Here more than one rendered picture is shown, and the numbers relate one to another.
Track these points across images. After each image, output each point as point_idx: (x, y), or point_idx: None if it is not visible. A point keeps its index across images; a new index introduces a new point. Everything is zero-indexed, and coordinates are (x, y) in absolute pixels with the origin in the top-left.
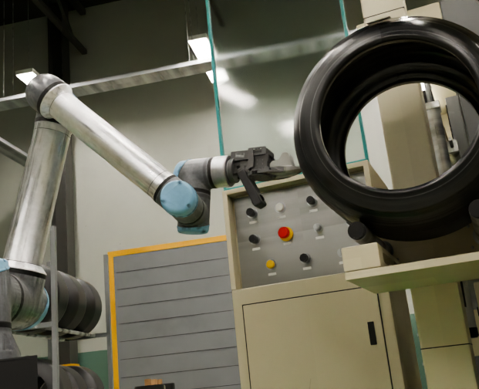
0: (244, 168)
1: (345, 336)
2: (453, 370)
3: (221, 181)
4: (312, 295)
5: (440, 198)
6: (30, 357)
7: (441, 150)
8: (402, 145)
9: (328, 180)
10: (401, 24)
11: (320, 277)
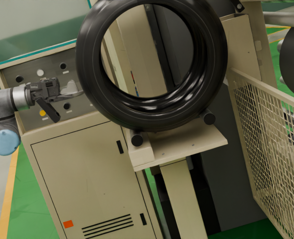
0: (40, 96)
1: (103, 151)
2: (178, 174)
3: (24, 108)
4: (78, 130)
5: (188, 116)
6: None
7: None
8: (135, 43)
9: (114, 111)
10: None
11: (81, 118)
